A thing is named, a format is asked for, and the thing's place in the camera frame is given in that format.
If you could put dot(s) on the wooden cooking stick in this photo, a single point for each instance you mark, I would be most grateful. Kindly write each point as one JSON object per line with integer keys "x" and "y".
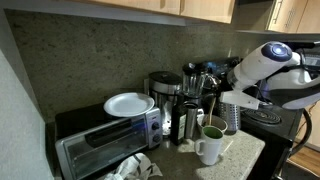
{"x": 210, "y": 111}

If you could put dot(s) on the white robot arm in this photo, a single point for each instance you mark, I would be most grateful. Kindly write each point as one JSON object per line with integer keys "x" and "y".
{"x": 287, "y": 75}

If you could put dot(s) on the white bowl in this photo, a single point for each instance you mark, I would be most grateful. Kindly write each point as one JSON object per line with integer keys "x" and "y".
{"x": 216, "y": 121}

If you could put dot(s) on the white plate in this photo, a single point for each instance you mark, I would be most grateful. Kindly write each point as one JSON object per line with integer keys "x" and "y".
{"x": 128, "y": 104}

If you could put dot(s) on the black blender with jar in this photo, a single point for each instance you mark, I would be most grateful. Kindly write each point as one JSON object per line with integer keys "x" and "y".
{"x": 194, "y": 77}

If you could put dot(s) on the dark olive oil bottle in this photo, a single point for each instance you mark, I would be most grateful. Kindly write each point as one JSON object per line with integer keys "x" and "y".
{"x": 178, "y": 119}

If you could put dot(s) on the steel travel tumbler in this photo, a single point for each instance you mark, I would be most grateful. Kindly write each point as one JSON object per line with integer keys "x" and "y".
{"x": 191, "y": 117}

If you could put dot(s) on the perforated steel utensil holder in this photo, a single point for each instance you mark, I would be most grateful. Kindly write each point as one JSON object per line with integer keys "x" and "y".
{"x": 230, "y": 113}

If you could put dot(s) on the white mug green inside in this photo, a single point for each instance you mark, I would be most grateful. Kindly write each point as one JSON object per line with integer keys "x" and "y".
{"x": 207, "y": 147}

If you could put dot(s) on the white crumpled cloth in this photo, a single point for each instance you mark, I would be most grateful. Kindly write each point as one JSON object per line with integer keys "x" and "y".
{"x": 135, "y": 167}

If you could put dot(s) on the silver toaster oven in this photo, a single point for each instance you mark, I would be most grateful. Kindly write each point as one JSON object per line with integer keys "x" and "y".
{"x": 90, "y": 140}

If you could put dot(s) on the black electric stove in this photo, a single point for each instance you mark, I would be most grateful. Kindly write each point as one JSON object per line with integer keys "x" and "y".
{"x": 285, "y": 132}

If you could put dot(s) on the wooden wall cabinet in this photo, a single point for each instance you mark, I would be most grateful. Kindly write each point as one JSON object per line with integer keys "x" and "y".
{"x": 281, "y": 16}

